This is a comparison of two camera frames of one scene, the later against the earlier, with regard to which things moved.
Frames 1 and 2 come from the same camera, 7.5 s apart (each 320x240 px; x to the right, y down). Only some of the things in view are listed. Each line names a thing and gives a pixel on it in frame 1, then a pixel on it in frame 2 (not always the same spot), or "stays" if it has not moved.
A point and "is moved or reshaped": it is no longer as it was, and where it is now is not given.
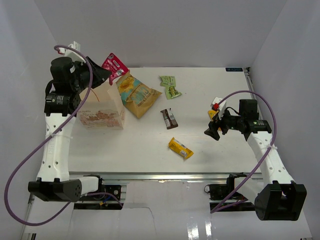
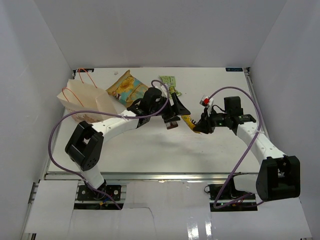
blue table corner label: [234, 69] stays
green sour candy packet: [171, 92] stays
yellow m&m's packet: [211, 113] is moved or reshaped
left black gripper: [103, 74] to [177, 109]
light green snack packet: [167, 81] stays
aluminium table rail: [161, 176] stays
